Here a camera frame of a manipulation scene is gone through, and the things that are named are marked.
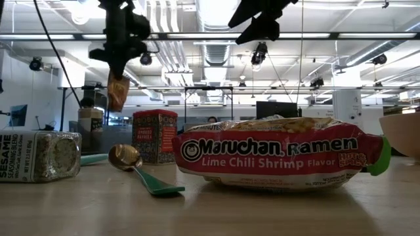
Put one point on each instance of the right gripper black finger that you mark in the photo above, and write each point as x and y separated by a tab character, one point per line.
265	27
249	10

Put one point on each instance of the orange taco seasoning packet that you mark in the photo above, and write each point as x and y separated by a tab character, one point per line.
118	93

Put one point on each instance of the round can with tan lid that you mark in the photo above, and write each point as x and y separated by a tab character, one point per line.
90	118

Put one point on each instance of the sesame seasoning blend bottle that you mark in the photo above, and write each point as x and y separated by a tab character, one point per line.
33	157

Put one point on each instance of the lime chili shrimp ramen packet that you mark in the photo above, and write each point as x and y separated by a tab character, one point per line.
279	157

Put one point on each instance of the person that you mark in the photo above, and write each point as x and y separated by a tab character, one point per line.
212	119
87	102

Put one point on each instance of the black beam with light strips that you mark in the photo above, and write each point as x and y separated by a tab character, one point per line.
334	36

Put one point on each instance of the black computer monitor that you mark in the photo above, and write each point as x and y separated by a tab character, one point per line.
275	109

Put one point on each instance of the blue lit monitor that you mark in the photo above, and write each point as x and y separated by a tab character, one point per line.
19	115

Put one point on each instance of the salmon pink bowl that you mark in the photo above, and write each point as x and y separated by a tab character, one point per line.
402	134

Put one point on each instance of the silver ventilation duct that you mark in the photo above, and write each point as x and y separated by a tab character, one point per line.
216	52

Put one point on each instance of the black background rig frame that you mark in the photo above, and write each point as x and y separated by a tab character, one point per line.
62	108
208	88

